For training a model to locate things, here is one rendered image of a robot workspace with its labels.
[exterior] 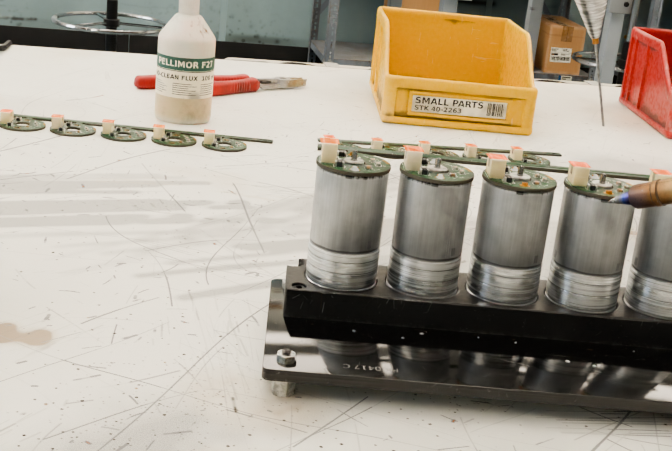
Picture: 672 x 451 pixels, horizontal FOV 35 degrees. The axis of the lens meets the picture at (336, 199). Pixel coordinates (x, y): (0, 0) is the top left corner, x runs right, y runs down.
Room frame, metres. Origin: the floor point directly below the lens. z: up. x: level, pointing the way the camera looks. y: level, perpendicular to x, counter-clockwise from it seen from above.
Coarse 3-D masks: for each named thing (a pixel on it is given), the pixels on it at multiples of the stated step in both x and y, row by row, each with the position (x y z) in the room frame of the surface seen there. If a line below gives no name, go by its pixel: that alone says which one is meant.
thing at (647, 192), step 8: (640, 184) 0.33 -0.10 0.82; (648, 184) 0.32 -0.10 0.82; (656, 184) 0.32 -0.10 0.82; (664, 184) 0.32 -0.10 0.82; (632, 192) 0.32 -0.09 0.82; (640, 192) 0.32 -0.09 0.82; (648, 192) 0.32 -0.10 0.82; (656, 192) 0.32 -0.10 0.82; (664, 192) 0.32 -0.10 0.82; (632, 200) 0.32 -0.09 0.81; (640, 200) 0.32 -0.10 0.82; (648, 200) 0.32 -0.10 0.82; (656, 200) 0.32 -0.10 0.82; (664, 200) 0.32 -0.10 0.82; (640, 208) 0.32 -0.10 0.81
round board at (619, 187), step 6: (564, 180) 0.35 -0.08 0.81; (588, 180) 0.35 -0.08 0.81; (606, 180) 0.35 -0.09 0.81; (612, 180) 0.35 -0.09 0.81; (618, 180) 0.35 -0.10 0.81; (570, 186) 0.34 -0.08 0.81; (576, 186) 0.34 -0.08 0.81; (582, 186) 0.34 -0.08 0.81; (588, 186) 0.34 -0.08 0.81; (594, 186) 0.34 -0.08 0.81; (612, 186) 0.35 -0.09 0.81; (618, 186) 0.35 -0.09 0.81; (624, 186) 0.35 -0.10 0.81; (630, 186) 0.35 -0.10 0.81; (582, 192) 0.34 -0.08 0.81; (588, 192) 0.34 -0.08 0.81; (594, 192) 0.34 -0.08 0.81; (600, 192) 0.34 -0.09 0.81; (612, 192) 0.34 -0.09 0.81; (618, 192) 0.34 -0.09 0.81; (624, 192) 0.34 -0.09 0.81; (600, 198) 0.33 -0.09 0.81; (606, 198) 0.33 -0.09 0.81
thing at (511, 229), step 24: (504, 192) 0.33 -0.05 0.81; (528, 192) 0.33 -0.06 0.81; (552, 192) 0.34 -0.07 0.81; (480, 216) 0.34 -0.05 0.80; (504, 216) 0.33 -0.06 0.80; (528, 216) 0.33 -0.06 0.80; (480, 240) 0.34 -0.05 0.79; (504, 240) 0.33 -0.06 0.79; (528, 240) 0.33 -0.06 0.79; (480, 264) 0.34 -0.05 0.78; (504, 264) 0.33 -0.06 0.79; (528, 264) 0.33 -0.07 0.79; (480, 288) 0.34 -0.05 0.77; (504, 288) 0.33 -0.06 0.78; (528, 288) 0.33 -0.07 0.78
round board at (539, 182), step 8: (488, 176) 0.34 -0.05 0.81; (504, 176) 0.34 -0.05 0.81; (512, 176) 0.34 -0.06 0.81; (536, 176) 0.35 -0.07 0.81; (544, 176) 0.35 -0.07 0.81; (496, 184) 0.34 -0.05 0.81; (504, 184) 0.33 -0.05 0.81; (512, 184) 0.34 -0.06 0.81; (528, 184) 0.34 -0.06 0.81; (536, 184) 0.34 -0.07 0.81; (544, 184) 0.34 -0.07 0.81; (552, 184) 0.34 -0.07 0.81; (536, 192) 0.33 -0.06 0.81
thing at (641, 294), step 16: (656, 208) 0.34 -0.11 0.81; (640, 224) 0.35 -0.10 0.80; (656, 224) 0.34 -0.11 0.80; (640, 240) 0.34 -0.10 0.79; (656, 240) 0.34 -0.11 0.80; (640, 256) 0.34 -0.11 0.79; (656, 256) 0.34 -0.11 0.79; (640, 272) 0.34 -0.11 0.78; (656, 272) 0.34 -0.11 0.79; (640, 288) 0.34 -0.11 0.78; (656, 288) 0.34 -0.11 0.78; (640, 304) 0.34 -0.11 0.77; (656, 304) 0.34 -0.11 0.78
